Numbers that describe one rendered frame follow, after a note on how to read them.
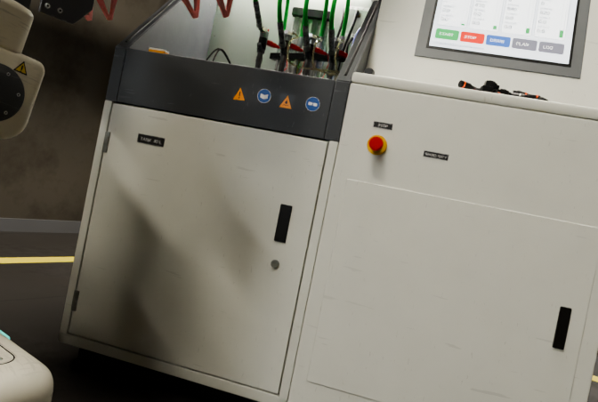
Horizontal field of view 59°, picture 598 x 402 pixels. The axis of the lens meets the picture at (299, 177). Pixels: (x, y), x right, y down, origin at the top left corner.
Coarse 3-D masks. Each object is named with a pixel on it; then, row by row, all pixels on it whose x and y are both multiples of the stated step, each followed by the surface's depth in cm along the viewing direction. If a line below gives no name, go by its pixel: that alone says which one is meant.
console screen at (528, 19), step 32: (448, 0) 162; (480, 0) 160; (512, 0) 159; (544, 0) 157; (576, 0) 155; (448, 32) 159; (480, 32) 157; (512, 32) 156; (544, 32) 154; (576, 32) 153; (480, 64) 155; (512, 64) 153; (544, 64) 152; (576, 64) 150
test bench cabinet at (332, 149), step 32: (256, 128) 145; (96, 160) 153; (320, 192) 139; (320, 224) 138; (64, 320) 153; (96, 352) 151; (128, 352) 149; (288, 352) 139; (192, 384) 152; (224, 384) 142; (288, 384) 139
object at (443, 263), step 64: (384, 0) 166; (384, 64) 160; (448, 64) 157; (384, 128) 136; (448, 128) 132; (512, 128) 129; (576, 128) 126; (384, 192) 135; (448, 192) 132; (512, 192) 128; (576, 192) 125; (320, 256) 138; (384, 256) 134; (448, 256) 131; (512, 256) 128; (576, 256) 125; (320, 320) 137; (384, 320) 134; (448, 320) 130; (512, 320) 127; (576, 320) 124; (320, 384) 137; (384, 384) 133; (448, 384) 130; (512, 384) 127; (576, 384) 124
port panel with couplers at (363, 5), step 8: (344, 0) 194; (352, 0) 193; (360, 0) 192; (368, 0) 192; (352, 8) 193; (360, 8) 192; (368, 8) 191; (352, 16) 193; (360, 16) 192; (360, 24) 192; (336, 32) 194; (352, 32) 192; (344, 40) 193; (352, 40) 189
